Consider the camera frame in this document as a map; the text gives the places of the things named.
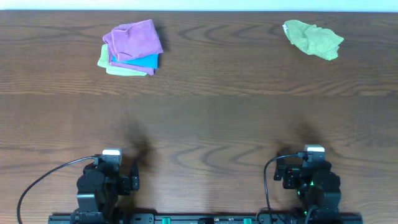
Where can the light green folded cloth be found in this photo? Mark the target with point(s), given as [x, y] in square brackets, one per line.
[112, 70]

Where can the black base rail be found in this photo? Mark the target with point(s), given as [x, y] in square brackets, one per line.
[148, 218]

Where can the light green cloth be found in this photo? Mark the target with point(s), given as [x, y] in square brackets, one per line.
[313, 40]
[112, 70]

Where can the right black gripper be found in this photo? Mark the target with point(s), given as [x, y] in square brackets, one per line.
[291, 170]

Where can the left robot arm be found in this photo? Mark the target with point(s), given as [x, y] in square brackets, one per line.
[97, 205]

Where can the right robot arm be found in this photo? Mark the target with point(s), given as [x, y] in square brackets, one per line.
[317, 187]

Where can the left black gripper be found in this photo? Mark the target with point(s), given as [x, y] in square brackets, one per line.
[125, 183]

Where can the blue folded cloth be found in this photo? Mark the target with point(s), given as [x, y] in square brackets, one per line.
[150, 61]

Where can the purple folded cloth on top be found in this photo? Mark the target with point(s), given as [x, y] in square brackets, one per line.
[135, 40]

